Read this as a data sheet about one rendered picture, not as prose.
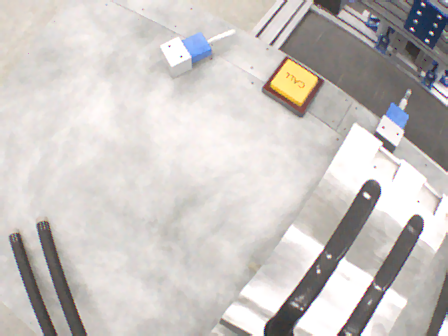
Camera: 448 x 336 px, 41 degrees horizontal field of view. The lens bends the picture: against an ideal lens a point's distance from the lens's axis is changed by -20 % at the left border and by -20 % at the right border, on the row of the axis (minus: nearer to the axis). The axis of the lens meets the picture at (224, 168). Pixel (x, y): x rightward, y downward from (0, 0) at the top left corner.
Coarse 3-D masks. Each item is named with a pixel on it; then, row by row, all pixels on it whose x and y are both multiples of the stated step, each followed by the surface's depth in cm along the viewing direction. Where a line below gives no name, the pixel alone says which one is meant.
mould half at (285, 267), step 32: (352, 128) 108; (352, 160) 107; (320, 192) 106; (352, 192) 106; (384, 192) 105; (416, 192) 105; (320, 224) 105; (384, 224) 104; (288, 256) 102; (352, 256) 103; (384, 256) 103; (416, 256) 103; (256, 288) 98; (288, 288) 99; (352, 288) 101; (224, 320) 97; (256, 320) 96; (320, 320) 96; (384, 320) 99
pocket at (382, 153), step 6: (378, 150) 110; (384, 150) 109; (378, 156) 110; (384, 156) 110; (390, 156) 108; (372, 162) 109; (378, 162) 109; (384, 162) 109; (390, 162) 109; (396, 162) 108; (378, 168) 109; (384, 168) 109; (390, 168) 109; (396, 168) 109; (384, 174) 109; (390, 174) 109; (396, 174) 106
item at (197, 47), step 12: (192, 36) 118; (216, 36) 118; (228, 36) 119; (168, 48) 116; (180, 48) 116; (192, 48) 117; (204, 48) 117; (168, 60) 115; (180, 60) 115; (192, 60) 118; (180, 72) 119
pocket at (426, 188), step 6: (426, 186) 107; (420, 192) 108; (426, 192) 108; (432, 192) 107; (420, 198) 108; (426, 198) 108; (432, 198) 108; (438, 198) 107; (426, 204) 107; (432, 204) 107; (438, 204) 106; (432, 210) 107
